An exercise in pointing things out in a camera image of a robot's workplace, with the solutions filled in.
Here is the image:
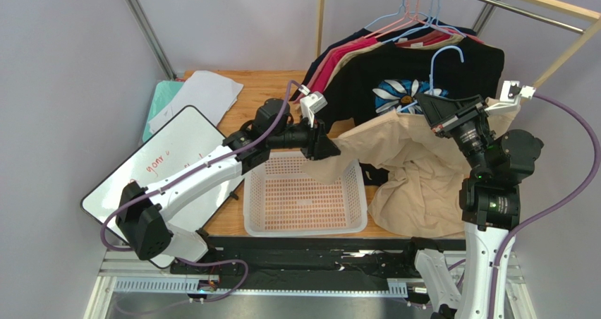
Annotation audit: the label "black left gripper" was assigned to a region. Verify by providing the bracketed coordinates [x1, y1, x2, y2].
[268, 113, 341, 162]

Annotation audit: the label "magenta t shirt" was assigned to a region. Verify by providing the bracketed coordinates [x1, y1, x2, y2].
[306, 37, 380, 92]

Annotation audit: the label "salmon pink t shirt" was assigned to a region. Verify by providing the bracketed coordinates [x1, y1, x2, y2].
[302, 35, 360, 87]

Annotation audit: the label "teal folder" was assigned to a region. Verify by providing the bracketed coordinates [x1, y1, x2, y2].
[140, 80, 184, 143]

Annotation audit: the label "white board black frame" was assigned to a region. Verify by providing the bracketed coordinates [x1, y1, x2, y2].
[80, 105, 243, 268]

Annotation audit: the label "light blue wire hanger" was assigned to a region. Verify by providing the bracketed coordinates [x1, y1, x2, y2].
[396, 46, 466, 115]

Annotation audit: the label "navy t shirt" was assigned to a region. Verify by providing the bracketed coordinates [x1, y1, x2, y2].
[301, 28, 371, 87]

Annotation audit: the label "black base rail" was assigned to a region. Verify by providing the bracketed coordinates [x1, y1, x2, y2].
[169, 236, 420, 291]

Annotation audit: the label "pink wire hanger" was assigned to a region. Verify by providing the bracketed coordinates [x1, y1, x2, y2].
[364, 0, 456, 42]

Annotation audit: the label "metal hanging rail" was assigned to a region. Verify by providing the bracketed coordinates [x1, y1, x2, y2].
[429, 0, 585, 34]

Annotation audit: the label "wooden clothes rack frame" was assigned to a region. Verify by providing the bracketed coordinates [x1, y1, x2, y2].
[297, 0, 600, 112]

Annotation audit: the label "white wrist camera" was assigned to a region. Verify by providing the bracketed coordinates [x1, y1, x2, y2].
[300, 92, 327, 128]
[485, 80, 536, 116]

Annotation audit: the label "metal corner post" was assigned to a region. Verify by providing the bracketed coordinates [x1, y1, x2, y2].
[125, 0, 178, 80]

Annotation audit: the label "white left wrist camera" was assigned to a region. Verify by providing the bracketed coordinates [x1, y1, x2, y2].
[300, 92, 327, 128]

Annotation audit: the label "black daisy print t shirt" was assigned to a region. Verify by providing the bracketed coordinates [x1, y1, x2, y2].
[317, 38, 505, 131]

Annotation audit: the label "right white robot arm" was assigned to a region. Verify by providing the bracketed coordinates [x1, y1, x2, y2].
[414, 93, 544, 318]

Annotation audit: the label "white plastic perforated basket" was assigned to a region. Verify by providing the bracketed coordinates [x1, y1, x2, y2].
[243, 151, 368, 237]

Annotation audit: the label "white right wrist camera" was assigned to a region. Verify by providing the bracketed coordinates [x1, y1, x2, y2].
[485, 80, 536, 116]

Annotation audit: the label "beige t shirt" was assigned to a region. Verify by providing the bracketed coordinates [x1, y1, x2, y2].
[300, 97, 520, 239]

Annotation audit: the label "white paper sheets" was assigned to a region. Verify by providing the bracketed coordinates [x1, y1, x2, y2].
[147, 71, 243, 134]

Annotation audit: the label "tan t shirt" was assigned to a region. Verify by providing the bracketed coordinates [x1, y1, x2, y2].
[312, 30, 464, 92]

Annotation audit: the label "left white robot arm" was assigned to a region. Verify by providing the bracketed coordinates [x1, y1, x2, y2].
[112, 92, 341, 263]

